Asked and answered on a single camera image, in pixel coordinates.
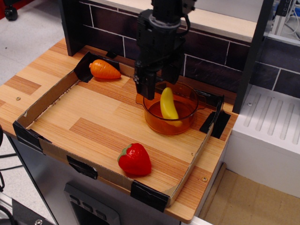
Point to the transparent orange plastic pot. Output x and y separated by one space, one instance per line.
187 103

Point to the dark grey vertical post right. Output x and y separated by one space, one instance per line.
253 53

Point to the yellow toy banana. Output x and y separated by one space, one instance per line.
168 109

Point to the black caster wheel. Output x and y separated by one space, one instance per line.
11 13

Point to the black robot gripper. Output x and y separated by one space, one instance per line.
161 48

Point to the black shelf support post left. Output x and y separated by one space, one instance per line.
75 15

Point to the white toy sink drainboard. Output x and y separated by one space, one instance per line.
264 144

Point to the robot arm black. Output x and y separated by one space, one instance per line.
178 7

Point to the orange toy carrot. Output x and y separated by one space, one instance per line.
103 70

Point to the grey oven control panel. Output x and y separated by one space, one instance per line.
89 211

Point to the red toy strawberry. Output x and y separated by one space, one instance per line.
135 160

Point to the light wooden shelf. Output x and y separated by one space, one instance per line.
203 20

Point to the cardboard fence with black tape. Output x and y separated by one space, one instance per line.
87 123

